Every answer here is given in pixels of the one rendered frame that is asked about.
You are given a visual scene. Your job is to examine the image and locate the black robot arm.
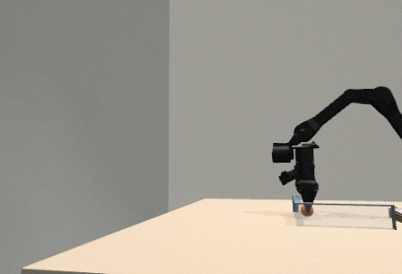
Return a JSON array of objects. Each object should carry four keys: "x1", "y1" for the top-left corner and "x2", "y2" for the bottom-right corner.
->
[{"x1": 272, "y1": 86, "x2": 402, "y2": 185}]

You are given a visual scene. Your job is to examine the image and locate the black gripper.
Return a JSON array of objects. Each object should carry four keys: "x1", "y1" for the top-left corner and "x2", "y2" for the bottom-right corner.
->
[{"x1": 295, "y1": 163, "x2": 319, "y2": 202}]

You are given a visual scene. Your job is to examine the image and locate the clear low walls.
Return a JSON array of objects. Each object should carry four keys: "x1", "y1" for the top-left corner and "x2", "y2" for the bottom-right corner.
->
[{"x1": 293, "y1": 202, "x2": 395, "y2": 230}]

